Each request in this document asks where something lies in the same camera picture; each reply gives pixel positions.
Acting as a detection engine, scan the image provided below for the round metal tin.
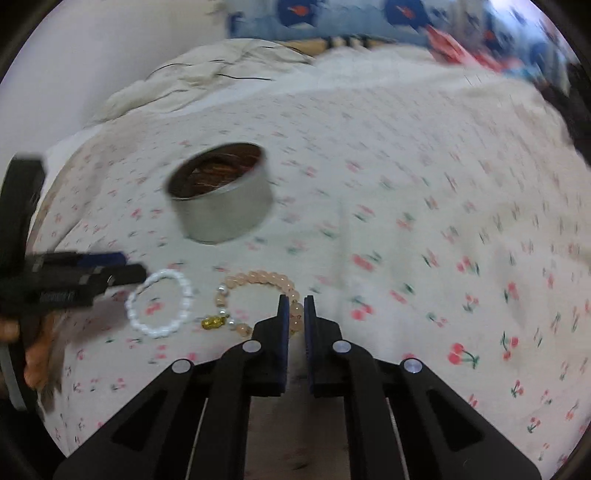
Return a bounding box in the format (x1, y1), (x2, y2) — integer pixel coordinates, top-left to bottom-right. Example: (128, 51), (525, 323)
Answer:
(165, 142), (274, 245)

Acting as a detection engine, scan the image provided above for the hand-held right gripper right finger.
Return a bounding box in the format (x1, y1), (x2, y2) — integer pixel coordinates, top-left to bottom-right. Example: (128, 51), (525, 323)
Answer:
(303, 295), (541, 480)

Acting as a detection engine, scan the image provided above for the person's left hand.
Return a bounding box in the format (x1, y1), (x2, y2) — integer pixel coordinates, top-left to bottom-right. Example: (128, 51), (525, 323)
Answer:
(0, 318), (54, 389)

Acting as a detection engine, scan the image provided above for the white bead bracelet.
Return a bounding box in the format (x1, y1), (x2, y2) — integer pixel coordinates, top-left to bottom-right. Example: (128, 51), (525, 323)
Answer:
(126, 270), (193, 340)

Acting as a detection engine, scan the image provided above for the beige crumpled quilt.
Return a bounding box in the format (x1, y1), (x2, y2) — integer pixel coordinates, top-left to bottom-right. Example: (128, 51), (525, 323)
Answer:
(88, 39), (317, 126)

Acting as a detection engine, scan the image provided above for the pink cloth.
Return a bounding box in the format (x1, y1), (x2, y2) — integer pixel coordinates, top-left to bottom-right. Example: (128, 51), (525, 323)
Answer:
(424, 23), (506, 71)

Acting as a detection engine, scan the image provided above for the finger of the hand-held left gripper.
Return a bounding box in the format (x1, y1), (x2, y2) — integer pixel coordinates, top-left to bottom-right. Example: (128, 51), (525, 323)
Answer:
(27, 251), (127, 270)
(0, 263), (148, 309)

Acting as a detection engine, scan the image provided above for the black jacket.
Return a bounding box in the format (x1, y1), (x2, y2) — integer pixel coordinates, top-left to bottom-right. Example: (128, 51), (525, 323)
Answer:
(539, 60), (591, 168)

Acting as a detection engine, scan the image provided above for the white checked quilt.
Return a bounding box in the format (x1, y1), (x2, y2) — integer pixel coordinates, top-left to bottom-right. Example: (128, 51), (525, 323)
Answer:
(309, 45), (536, 93)

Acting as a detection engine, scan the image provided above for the blue patterned pillow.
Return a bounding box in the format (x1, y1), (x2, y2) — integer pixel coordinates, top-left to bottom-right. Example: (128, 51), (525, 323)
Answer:
(228, 0), (578, 77)

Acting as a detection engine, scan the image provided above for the yellow black striped cloth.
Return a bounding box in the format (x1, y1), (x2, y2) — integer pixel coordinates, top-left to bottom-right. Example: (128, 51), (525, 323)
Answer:
(281, 36), (403, 58)

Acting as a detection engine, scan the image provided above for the bead item inside pot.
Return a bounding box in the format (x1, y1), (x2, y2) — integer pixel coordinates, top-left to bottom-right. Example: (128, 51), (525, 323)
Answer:
(185, 154), (264, 191)

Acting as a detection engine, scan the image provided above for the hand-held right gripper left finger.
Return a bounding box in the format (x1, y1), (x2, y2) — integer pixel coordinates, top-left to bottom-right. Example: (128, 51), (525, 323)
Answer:
(53, 294), (291, 480)

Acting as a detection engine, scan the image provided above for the thin black cable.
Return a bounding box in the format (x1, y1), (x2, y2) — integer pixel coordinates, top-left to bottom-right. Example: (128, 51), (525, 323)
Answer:
(151, 62), (276, 85)

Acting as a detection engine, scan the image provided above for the cherry print bed sheet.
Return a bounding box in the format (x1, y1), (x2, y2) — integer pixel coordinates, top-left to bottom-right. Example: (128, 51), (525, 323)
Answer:
(28, 69), (591, 480)

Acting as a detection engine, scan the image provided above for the peach bead bracelet gold charm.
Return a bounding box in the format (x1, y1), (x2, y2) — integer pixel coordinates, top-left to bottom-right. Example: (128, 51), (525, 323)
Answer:
(201, 271), (306, 337)

